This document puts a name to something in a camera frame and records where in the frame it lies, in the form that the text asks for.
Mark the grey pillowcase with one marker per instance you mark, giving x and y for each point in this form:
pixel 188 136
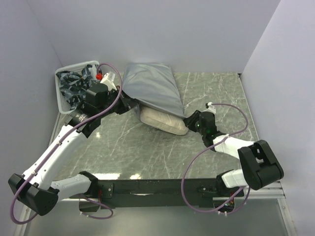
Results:
pixel 153 85

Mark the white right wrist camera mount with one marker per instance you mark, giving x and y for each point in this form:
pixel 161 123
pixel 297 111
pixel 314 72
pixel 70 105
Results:
pixel 210 108

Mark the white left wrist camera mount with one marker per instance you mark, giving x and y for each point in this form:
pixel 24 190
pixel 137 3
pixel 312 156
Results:
pixel 107 79

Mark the white plastic basket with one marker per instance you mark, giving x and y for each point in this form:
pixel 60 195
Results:
pixel 63 106

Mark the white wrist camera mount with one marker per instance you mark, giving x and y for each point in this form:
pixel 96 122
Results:
pixel 210 108
pixel 107 79

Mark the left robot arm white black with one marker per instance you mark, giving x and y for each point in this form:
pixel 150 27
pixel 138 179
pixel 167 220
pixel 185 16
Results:
pixel 36 187

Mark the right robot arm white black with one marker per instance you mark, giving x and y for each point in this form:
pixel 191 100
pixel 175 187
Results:
pixel 259 165

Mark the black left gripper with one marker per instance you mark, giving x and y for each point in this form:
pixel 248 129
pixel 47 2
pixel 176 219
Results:
pixel 126 103

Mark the dark patterned cloth in basket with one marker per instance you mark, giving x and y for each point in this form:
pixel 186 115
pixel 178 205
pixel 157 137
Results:
pixel 74 85

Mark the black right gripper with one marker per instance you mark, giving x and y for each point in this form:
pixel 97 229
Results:
pixel 190 121

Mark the cream pillow with bear print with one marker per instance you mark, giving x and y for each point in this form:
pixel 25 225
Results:
pixel 162 121

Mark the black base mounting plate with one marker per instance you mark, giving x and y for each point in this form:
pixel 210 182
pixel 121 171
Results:
pixel 159 192

